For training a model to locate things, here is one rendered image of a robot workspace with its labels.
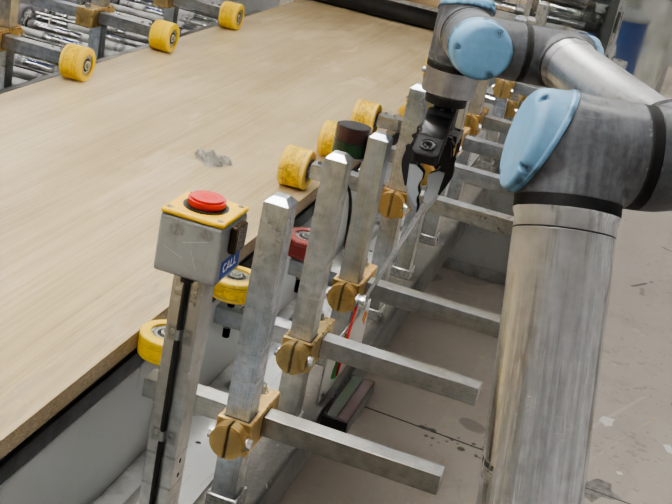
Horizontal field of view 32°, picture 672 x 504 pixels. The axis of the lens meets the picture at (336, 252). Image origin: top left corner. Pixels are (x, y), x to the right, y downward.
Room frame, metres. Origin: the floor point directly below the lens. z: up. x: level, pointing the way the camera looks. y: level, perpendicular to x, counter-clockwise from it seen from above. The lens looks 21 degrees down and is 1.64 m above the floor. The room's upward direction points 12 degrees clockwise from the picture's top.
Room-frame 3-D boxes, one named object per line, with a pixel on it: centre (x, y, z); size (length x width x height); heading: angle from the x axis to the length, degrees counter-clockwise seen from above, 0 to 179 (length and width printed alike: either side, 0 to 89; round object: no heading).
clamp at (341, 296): (1.88, -0.04, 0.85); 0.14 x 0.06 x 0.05; 167
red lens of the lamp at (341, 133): (1.87, 0.01, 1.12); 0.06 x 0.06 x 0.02
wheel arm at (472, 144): (2.62, -0.24, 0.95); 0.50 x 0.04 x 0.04; 77
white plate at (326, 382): (1.82, -0.05, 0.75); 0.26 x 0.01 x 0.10; 167
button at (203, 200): (1.12, 0.14, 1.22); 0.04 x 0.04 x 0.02
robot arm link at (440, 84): (1.91, -0.12, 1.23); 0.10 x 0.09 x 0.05; 77
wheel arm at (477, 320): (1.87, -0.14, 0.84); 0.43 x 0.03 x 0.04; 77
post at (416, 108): (2.10, -0.09, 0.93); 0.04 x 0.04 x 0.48; 77
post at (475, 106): (2.83, -0.26, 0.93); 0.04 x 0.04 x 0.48; 77
